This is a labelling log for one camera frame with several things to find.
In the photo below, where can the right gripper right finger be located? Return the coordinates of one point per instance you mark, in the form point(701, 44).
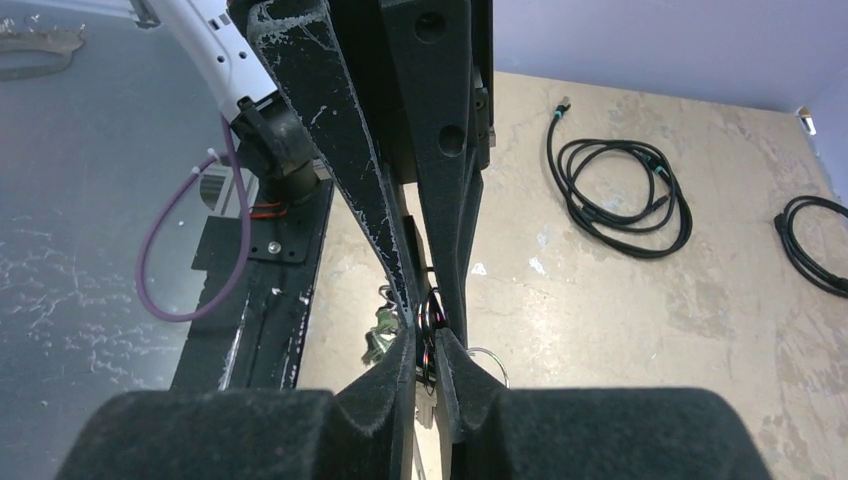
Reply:
point(489, 431)

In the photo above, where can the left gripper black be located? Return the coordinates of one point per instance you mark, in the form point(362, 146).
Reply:
point(426, 68)

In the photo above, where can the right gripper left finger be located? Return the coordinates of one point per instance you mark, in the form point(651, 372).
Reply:
point(362, 432)

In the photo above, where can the keys with black tag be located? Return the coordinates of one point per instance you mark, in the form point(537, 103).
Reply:
point(430, 317)

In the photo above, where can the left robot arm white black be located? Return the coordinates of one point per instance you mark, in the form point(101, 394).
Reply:
point(213, 33)

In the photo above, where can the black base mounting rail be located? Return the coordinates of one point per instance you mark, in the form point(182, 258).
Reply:
point(255, 338)

